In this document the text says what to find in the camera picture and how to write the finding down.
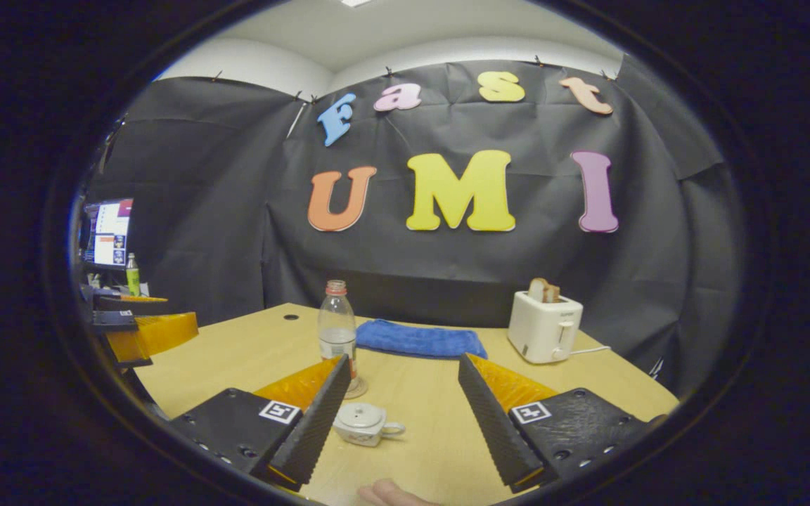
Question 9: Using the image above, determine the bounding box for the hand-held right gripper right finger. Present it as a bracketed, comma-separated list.
[458, 353, 652, 494]

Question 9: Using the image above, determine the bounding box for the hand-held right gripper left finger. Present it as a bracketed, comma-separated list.
[166, 353, 352, 493]

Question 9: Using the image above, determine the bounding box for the white ceramic teacup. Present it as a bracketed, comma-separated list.
[333, 415, 406, 448]

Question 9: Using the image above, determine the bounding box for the white teacup lid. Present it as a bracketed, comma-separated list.
[335, 403, 386, 431]

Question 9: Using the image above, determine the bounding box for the clear plastic water bottle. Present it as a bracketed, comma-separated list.
[318, 280, 359, 394]

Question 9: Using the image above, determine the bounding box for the computer monitor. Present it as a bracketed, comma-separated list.
[82, 198, 134, 271]

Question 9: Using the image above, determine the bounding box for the black backdrop cloth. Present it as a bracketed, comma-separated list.
[85, 60, 743, 401]

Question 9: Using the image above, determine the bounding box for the white toaster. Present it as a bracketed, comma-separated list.
[508, 290, 584, 365]

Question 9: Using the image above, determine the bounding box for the blue folded towel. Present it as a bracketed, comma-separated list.
[356, 318, 488, 360]

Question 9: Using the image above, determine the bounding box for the bread slice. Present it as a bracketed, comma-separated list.
[528, 278, 561, 304]

